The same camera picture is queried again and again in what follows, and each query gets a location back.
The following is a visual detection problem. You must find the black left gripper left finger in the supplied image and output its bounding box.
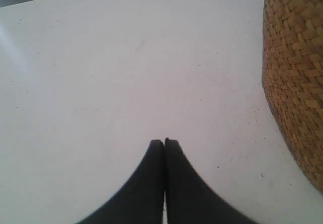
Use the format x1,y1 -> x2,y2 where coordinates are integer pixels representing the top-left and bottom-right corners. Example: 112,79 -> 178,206
80,140 -> 164,224

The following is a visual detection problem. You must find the brown woven wicker basket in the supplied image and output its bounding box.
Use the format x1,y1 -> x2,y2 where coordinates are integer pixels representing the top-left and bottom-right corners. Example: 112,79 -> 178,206
262,0 -> 322,190

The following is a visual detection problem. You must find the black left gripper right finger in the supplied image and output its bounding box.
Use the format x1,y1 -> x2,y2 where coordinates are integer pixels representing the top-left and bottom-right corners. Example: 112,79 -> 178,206
165,138 -> 256,224

